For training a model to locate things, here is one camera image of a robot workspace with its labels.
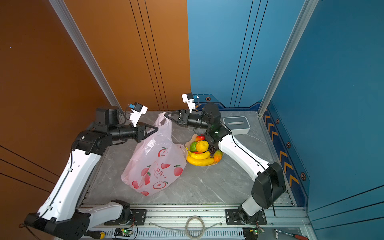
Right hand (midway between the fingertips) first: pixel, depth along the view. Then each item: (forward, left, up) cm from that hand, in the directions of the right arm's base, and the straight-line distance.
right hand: (165, 118), depth 61 cm
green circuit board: (-35, +23, -42) cm, 59 cm away
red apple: (+14, -14, -34) cm, 39 cm away
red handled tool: (-36, -59, -42) cm, 81 cm away
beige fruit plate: (+14, -8, -36) cm, 39 cm away
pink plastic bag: (-11, +5, -16) cm, 20 cm away
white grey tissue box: (+27, -41, -36) cm, 60 cm away
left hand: (-1, +4, -5) cm, 6 cm away
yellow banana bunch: (-2, -15, -33) cm, 36 cm away
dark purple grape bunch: (+4, -21, -32) cm, 38 cm away
